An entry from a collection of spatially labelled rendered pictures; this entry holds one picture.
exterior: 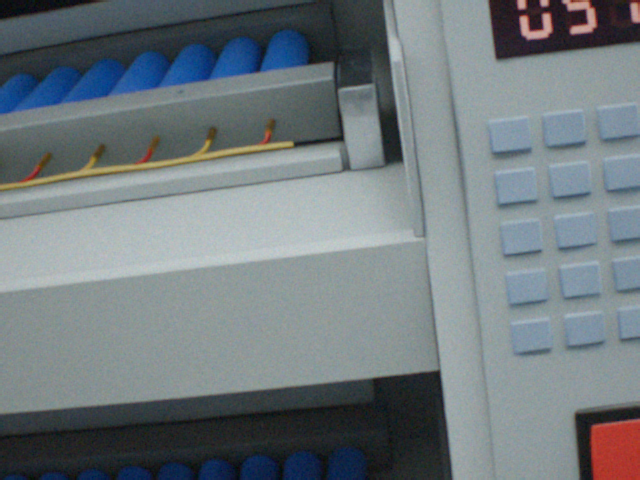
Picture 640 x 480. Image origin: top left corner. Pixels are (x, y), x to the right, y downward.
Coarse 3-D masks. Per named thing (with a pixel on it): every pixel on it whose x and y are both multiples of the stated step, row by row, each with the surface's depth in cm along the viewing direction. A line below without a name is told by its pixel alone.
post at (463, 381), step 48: (432, 0) 23; (432, 48) 24; (432, 96) 24; (432, 144) 24; (432, 192) 24; (432, 240) 24; (432, 288) 25; (480, 336) 25; (480, 384) 25; (480, 432) 25
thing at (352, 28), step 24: (336, 0) 43; (360, 0) 43; (336, 24) 43; (360, 24) 43; (384, 24) 43; (384, 384) 46; (408, 384) 46; (432, 384) 45; (312, 408) 46; (408, 408) 46; (432, 408) 46; (48, 432) 48; (72, 432) 47; (408, 432) 46; (432, 432) 46
